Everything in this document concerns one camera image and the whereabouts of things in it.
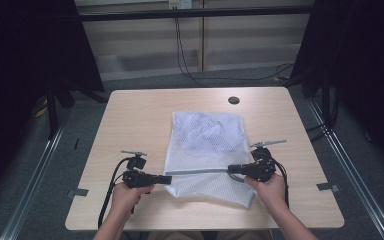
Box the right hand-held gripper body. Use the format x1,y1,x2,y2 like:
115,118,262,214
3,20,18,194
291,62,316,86
244,139,288,184

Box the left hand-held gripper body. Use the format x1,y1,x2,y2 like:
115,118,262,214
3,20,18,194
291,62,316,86
120,149,156,190

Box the white mesh laundry bag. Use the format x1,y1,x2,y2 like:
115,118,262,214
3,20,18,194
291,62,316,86
162,111,258,210

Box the person's left hand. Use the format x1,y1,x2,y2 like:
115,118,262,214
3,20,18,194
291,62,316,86
111,182,155,218

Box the person's right hand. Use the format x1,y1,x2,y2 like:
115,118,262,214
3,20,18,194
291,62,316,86
244,173,289,215

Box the white crumpled garment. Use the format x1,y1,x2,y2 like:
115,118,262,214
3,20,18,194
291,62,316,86
175,112,245,152

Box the grey tape piece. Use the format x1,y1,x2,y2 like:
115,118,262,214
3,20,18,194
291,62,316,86
316,182,341,194
66,188,90,198

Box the black metal stand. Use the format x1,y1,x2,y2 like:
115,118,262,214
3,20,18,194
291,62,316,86
44,79,108,141
285,64,340,132

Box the yellow floor object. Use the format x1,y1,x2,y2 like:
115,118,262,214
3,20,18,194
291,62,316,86
32,95,50,119

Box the black curtain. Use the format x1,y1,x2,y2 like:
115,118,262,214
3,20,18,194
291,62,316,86
290,0,384,175
0,0,105,205

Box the black horizontal bar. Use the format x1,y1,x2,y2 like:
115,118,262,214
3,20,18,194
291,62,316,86
78,5,315,23

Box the black floor cables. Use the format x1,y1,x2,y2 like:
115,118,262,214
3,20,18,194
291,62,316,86
305,99,341,144

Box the aluminium floor rail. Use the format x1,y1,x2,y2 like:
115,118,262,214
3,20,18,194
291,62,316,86
0,121,68,240
305,97,384,240

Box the black wall cable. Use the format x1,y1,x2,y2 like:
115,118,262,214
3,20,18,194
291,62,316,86
174,17,296,88

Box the white wall outlet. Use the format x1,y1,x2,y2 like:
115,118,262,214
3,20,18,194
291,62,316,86
167,0,194,10

